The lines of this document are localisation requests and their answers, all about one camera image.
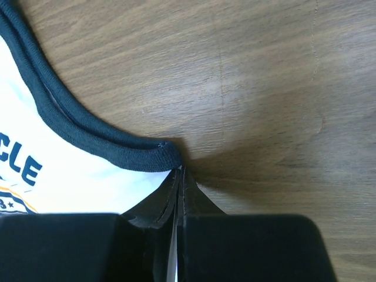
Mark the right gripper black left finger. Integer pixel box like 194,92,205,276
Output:
1,169,180,281

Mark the white printed tank top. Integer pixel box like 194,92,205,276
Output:
0,0,184,282

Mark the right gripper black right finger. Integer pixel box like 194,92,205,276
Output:
177,167,337,281

